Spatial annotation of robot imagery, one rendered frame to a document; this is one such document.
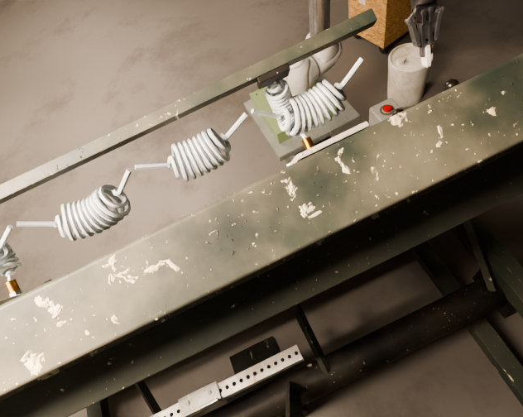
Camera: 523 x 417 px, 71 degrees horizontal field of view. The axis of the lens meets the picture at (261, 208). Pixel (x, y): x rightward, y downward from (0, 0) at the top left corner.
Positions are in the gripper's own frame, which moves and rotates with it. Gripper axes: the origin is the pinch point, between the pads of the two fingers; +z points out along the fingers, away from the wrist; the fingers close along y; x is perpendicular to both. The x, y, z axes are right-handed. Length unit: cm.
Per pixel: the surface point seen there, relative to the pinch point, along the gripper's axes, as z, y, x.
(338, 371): 94, -65, -33
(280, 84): -27, -65, -57
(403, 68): 52, 70, 126
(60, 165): -28, -99, -59
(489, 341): 143, 13, -23
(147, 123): -29, -85, -59
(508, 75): -23, -41, -75
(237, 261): -15, -81, -78
